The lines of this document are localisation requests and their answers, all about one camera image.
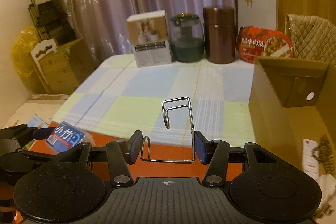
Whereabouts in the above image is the chrome wire hook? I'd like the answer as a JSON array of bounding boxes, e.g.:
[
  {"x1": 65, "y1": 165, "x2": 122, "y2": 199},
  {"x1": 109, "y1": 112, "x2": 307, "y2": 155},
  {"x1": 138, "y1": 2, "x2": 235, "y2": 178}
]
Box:
[{"x1": 140, "y1": 97, "x2": 196, "y2": 164}]

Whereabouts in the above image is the leopard print hair claw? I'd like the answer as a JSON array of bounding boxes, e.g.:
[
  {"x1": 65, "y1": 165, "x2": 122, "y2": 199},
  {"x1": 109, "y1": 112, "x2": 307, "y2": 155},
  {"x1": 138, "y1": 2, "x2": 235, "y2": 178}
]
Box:
[{"x1": 312, "y1": 134, "x2": 335, "y2": 177}]

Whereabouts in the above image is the pastel checkered tablecloth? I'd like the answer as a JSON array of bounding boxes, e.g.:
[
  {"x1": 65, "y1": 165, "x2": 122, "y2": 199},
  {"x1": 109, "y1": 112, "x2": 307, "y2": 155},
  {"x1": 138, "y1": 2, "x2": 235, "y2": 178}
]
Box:
[{"x1": 52, "y1": 55, "x2": 255, "y2": 147}]

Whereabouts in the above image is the blue toothpick box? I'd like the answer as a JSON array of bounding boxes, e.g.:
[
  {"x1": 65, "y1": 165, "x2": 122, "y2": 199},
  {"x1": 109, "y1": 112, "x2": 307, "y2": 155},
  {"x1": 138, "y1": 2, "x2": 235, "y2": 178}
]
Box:
[{"x1": 46, "y1": 122, "x2": 95, "y2": 153}]

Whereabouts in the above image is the red instant meal box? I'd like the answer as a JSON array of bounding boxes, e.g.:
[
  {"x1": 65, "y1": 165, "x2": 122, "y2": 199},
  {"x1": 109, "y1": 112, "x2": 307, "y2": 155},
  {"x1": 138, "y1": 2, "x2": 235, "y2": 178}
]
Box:
[{"x1": 236, "y1": 26, "x2": 294, "y2": 64}]

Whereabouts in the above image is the yellow plastic bag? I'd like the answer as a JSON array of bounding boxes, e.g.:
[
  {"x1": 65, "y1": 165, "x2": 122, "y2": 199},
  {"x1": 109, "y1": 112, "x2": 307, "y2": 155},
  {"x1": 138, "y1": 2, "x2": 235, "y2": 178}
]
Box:
[{"x1": 11, "y1": 26, "x2": 40, "y2": 79}]

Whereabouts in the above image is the brown cylindrical canister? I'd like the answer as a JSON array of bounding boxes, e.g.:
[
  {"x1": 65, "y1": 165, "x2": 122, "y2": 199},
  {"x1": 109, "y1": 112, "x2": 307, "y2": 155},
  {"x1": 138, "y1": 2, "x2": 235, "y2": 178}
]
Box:
[{"x1": 203, "y1": 7, "x2": 236, "y2": 64}]

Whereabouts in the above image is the red Motul cardboard sheet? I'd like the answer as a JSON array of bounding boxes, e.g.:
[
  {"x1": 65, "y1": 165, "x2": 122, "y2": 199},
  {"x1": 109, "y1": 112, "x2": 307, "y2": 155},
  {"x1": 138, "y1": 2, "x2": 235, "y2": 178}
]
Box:
[{"x1": 14, "y1": 130, "x2": 245, "y2": 223}]

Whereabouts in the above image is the green glass jar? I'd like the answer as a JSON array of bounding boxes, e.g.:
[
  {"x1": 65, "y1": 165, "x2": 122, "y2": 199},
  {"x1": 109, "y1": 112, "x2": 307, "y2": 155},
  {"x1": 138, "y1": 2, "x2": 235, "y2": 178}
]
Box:
[{"x1": 170, "y1": 12, "x2": 205, "y2": 63}]

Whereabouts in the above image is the white product box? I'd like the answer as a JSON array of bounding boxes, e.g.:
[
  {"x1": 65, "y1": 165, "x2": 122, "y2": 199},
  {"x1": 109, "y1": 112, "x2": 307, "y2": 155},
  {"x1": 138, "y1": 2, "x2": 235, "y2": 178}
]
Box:
[{"x1": 126, "y1": 10, "x2": 172, "y2": 68}]

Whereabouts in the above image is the flat cardboard boxes stack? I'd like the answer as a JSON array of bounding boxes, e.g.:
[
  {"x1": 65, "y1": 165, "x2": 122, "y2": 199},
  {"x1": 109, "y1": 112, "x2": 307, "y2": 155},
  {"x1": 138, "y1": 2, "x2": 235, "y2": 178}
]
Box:
[{"x1": 29, "y1": 39, "x2": 95, "y2": 95}]

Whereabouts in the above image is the black folding step ladder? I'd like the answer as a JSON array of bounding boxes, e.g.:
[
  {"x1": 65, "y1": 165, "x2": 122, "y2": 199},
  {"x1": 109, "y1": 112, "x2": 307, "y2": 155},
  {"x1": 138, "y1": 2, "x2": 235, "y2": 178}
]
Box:
[{"x1": 28, "y1": 0, "x2": 77, "y2": 46}]

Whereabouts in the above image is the leaflet on floor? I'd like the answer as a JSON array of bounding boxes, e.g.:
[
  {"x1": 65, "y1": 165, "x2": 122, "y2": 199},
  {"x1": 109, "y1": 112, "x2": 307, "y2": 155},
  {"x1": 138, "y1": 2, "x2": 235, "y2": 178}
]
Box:
[{"x1": 26, "y1": 114, "x2": 49, "y2": 128}]

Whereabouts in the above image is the white remote control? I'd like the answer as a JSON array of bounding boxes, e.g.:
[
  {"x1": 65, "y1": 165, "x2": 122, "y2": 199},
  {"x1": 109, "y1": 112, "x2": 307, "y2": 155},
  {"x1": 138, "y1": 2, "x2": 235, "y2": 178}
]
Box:
[{"x1": 302, "y1": 139, "x2": 319, "y2": 181}]

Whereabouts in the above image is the open brown cardboard box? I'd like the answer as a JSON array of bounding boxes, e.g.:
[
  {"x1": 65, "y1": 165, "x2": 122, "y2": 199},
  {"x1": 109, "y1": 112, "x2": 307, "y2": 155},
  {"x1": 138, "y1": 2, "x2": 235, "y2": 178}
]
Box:
[{"x1": 248, "y1": 56, "x2": 336, "y2": 219}]

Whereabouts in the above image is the beige quilted cushion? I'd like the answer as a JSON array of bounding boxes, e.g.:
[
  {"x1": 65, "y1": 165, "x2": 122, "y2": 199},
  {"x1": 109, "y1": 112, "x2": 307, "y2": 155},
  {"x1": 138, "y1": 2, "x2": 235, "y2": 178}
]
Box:
[{"x1": 284, "y1": 14, "x2": 336, "y2": 63}]

